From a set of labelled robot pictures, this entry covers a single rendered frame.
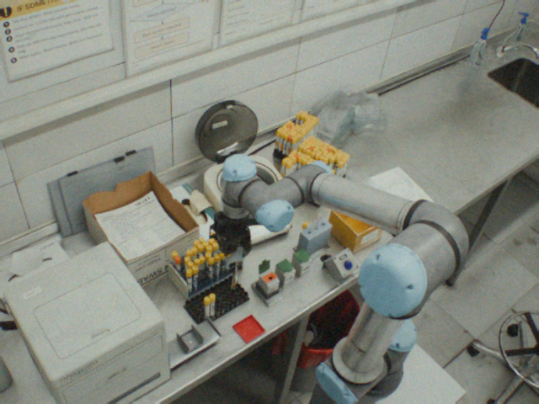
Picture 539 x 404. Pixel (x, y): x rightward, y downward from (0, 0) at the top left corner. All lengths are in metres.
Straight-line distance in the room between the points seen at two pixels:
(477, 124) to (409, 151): 0.41
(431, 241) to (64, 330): 0.79
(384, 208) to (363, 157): 1.06
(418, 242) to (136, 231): 1.00
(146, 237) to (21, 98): 0.55
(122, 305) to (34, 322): 0.19
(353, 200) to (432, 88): 1.57
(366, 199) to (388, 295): 0.27
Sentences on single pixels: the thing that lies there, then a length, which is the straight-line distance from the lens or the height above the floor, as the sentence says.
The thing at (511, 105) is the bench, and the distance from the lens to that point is 2.78.
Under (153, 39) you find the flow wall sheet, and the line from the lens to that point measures 1.62.
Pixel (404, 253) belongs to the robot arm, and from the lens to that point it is 0.95.
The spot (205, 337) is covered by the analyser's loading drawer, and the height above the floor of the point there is 0.91.
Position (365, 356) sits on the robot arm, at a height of 1.24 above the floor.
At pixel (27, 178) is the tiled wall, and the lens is 1.70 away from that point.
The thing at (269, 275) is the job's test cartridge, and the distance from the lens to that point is 1.63.
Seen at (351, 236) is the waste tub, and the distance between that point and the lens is 1.78.
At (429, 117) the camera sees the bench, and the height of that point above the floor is 0.87.
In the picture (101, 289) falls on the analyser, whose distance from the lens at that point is 1.34.
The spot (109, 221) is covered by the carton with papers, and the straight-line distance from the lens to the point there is 1.79.
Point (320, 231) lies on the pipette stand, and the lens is 1.73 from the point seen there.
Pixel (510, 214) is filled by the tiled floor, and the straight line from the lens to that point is 3.58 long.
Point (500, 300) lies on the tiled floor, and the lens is 3.10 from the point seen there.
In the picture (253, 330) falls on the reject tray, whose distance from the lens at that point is 1.61.
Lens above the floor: 2.25
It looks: 45 degrees down
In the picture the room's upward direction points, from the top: 8 degrees clockwise
